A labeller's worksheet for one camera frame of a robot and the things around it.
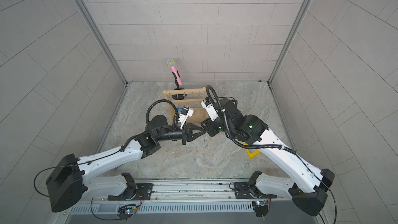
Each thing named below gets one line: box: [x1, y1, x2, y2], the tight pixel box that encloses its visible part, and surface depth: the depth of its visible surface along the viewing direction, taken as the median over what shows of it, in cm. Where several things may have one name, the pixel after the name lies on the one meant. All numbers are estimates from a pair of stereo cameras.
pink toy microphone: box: [166, 58, 183, 86], surface depth 95 cm
